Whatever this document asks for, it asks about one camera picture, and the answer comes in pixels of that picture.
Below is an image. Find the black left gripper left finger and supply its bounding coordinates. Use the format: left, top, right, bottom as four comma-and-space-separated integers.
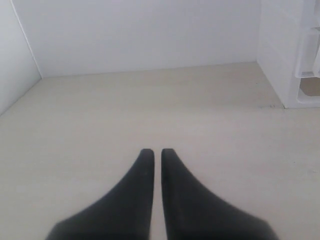
47, 149, 155, 240

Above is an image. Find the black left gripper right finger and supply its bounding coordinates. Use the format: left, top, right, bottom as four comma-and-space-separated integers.
161, 148, 275, 240

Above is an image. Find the white plastic drawer cabinet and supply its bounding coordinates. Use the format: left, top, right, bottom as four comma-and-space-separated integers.
257, 0, 320, 109

